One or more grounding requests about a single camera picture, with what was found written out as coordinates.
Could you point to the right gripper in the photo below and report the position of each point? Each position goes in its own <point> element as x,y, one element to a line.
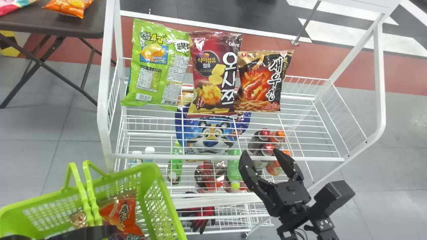
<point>288,196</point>

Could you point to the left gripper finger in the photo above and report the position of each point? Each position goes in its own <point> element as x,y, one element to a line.
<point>86,233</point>

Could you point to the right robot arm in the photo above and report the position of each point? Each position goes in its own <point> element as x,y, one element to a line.
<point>323,228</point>

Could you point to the green basket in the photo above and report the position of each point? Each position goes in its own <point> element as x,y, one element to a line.
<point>151,186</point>

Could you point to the green bottle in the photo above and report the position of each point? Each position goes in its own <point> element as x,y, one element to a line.
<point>175,166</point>
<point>234,170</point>

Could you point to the red snack packet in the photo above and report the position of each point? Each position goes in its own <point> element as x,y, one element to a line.
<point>209,176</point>

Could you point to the blue cereal bag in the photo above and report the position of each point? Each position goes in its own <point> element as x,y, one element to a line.
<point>210,133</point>

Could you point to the red gloves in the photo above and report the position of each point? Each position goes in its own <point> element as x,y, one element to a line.
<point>200,216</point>

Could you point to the black orange snack packet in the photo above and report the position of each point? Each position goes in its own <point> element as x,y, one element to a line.
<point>262,83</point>

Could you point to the white capped bottle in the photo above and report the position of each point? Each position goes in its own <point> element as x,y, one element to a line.
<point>136,158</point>
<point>149,154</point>

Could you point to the maroon snack packet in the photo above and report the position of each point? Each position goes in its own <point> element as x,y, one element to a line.
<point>213,73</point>

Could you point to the green snack packet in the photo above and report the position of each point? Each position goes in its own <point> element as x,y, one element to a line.
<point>156,76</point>

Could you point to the dark side table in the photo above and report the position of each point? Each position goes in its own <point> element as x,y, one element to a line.
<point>50,21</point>

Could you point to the pink snack packet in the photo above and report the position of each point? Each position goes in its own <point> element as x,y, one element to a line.
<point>11,5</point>

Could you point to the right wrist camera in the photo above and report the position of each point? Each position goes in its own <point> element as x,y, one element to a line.
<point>333,195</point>

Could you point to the yellow black striped post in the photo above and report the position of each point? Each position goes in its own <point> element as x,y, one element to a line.
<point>8,45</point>

